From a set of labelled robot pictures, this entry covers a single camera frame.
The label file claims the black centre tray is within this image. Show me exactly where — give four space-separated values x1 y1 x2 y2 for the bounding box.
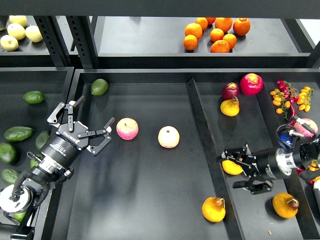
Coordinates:
51 69 226 240

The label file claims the pale yellow pear back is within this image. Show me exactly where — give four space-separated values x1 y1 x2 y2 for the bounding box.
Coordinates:
9 15 28 27

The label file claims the black right tray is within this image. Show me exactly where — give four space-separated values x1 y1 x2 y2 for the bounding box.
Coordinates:
185 72 320 240

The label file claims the pink red apple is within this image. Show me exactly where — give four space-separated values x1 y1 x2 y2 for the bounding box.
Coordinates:
116 117 139 141

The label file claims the pale yellow pear front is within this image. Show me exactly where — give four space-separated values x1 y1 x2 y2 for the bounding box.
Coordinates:
0 35 19 52

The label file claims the yellow pear tray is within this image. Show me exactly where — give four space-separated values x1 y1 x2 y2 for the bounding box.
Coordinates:
201 197 226 223

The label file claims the green avocado tray corner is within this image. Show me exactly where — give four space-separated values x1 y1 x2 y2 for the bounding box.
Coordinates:
90 78 109 96

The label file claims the bright red apple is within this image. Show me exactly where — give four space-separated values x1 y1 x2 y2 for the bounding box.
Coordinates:
239 73 264 96

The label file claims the pale yellow pear middle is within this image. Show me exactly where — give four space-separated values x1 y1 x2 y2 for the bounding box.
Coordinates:
7 23 26 41

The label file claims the yellow cherry tomato cluster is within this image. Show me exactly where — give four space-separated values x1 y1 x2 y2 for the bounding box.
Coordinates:
296 86 313 113

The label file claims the mixed cherry tomato pile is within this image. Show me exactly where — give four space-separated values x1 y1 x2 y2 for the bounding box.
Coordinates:
296 160 320 185

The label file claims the black metal shelf frame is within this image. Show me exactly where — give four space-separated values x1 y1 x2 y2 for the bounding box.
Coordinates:
0 0 320 69

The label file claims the black left tray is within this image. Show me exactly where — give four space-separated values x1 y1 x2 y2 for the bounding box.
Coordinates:
0 66 75 240

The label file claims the pink apple right tray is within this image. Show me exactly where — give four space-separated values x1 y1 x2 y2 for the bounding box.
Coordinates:
293 118 319 138

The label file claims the dark avocado left middle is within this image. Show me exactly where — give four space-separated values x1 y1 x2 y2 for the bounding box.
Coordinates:
3 126 34 142

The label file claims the orange front centre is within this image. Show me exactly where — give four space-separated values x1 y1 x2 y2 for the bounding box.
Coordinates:
210 40 231 53

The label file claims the green avocado lower edge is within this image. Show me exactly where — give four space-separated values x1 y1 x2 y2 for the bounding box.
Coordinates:
30 153 43 169

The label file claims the red chili pepper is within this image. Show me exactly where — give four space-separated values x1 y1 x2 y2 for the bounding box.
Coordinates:
288 104 297 126

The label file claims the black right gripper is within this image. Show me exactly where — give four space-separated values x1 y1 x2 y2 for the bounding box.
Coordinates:
216 144 276 195

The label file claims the orange front left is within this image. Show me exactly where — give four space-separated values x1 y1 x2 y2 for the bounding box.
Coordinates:
183 34 198 51

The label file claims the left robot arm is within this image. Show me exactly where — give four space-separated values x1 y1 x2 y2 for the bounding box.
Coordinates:
0 96 115 240

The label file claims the orange far right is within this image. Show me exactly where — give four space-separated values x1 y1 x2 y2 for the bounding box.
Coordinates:
233 18 251 36

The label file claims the dark avocado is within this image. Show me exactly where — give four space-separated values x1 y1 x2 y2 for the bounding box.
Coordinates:
0 142 18 165
3 126 34 142

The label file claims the orange cherry tomato cluster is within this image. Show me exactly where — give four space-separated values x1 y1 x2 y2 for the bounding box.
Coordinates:
269 88 291 115

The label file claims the dark purple apple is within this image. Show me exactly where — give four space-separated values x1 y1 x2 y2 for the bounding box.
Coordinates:
221 82 240 101

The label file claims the dark green avocado tray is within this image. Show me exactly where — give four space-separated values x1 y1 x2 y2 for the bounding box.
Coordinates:
0 168 21 186

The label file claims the pale yellow pear right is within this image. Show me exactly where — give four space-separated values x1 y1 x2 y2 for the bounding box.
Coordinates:
25 25 43 43

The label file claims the bright green avocado bottom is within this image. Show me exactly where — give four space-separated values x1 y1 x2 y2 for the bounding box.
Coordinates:
13 212 26 223

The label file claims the black tray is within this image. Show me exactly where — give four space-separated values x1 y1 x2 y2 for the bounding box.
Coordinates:
185 72 320 240
51 69 226 240
0 66 75 240

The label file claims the pale yellow pear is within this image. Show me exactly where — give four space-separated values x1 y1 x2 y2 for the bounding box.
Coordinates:
0 35 19 52
7 23 26 41
9 15 28 27
25 25 43 43

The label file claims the dark avocado tray edge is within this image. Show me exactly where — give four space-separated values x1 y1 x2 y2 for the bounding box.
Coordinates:
35 130 50 150

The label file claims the dark avocado far left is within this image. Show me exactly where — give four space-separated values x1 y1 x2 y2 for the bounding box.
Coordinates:
0 142 18 165

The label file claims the pale pink apple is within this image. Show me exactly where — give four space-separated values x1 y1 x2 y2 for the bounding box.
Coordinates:
158 126 180 149

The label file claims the green avocado upper left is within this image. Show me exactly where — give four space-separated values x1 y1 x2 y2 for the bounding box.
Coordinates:
23 90 45 104

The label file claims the orange front right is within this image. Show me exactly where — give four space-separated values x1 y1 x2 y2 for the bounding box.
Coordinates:
222 33 237 50

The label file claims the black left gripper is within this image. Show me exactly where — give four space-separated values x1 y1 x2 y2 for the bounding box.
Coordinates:
39 95 115 170

